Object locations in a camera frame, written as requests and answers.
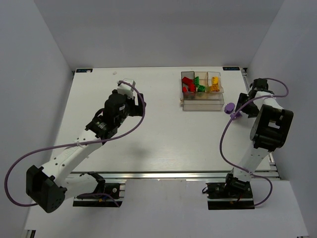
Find corner label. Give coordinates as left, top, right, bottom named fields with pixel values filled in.
left=222, top=66, right=240, bottom=71
left=75, top=68, right=93, bottom=73

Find aluminium table rail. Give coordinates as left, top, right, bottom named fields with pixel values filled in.
left=71, top=170, right=282, bottom=180

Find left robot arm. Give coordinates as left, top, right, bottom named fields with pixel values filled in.
left=26, top=89, right=146, bottom=213

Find amber container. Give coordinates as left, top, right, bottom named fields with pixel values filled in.
left=194, top=71, right=210, bottom=100

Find long clear tray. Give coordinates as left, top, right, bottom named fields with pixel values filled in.
left=180, top=93, right=224, bottom=111

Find green lego plate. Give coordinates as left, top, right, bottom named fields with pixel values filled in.
left=194, top=76, right=200, bottom=86

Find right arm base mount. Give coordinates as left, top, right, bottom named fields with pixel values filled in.
left=202, top=180, right=255, bottom=210

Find right corner label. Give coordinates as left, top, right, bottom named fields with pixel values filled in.
left=222, top=66, right=240, bottom=71

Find yellow square lego brick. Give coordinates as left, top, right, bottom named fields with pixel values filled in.
left=210, top=84, right=220, bottom=92

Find red long lego brick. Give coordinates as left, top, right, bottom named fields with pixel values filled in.
left=181, top=77, right=194, bottom=86

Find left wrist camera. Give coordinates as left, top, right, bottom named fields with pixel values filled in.
left=117, top=78, right=136, bottom=98

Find left corner label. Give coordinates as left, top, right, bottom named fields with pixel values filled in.
left=75, top=68, right=93, bottom=73

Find purple rounded lego brick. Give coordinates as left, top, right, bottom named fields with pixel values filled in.
left=224, top=103, right=235, bottom=114

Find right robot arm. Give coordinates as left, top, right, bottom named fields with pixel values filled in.
left=225, top=78, right=294, bottom=191

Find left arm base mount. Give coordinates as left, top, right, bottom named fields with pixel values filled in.
left=73, top=172, right=125, bottom=208

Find clear container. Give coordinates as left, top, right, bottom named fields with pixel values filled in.
left=207, top=71, right=223, bottom=93

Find yellow rounded lego brick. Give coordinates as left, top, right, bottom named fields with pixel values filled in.
left=211, top=77, right=219, bottom=85

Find purple small lego brick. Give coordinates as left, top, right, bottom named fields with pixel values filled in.
left=230, top=112, right=242, bottom=120

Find green lego brick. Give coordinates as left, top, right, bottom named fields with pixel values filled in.
left=197, top=85, right=206, bottom=92

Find smoky grey container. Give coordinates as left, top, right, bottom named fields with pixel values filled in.
left=181, top=71, right=196, bottom=100

